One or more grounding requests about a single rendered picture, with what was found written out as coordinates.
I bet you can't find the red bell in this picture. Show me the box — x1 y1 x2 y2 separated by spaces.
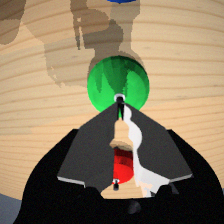
112 146 134 191

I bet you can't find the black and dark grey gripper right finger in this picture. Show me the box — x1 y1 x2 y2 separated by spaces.
120 102 224 216

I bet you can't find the green bell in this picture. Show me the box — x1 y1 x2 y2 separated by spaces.
87 55 150 112

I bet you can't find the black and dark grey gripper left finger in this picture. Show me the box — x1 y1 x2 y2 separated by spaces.
13 102 120 224

